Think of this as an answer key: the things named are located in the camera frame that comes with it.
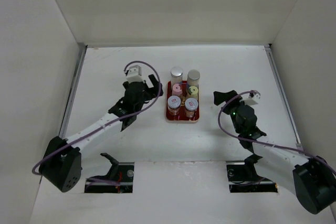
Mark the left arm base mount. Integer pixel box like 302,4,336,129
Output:
84,153,135,194

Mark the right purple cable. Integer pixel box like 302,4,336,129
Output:
218,90,336,177

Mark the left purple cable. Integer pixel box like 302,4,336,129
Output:
31,60,161,185

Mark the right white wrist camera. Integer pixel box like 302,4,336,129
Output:
243,92,260,106

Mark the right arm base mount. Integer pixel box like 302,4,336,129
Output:
226,154,278,193

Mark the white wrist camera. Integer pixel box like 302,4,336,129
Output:
243,92,260,106
124,65,144,83

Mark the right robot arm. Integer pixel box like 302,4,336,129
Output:
213,90,335,215

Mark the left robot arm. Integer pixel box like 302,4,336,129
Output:
38,74,163,193

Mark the tall jar blue label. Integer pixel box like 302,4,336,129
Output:
187,69,200,88
171,66,183,86

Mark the short jar white lid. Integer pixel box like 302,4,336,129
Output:
184,98,198,118
167,95,181,116

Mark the pink cap bottle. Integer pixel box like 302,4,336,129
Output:
172,83,183,99

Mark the purple cable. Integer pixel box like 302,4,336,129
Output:
31,60,161,185
218,90,336,177

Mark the red lacquer tray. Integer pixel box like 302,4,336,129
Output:
166,81,200,122

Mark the yellow cap bottle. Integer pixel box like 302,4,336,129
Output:
186,86,199,100

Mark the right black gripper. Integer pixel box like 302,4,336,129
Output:
214,90,251,134

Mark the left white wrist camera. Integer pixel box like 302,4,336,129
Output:
124,65,144,83

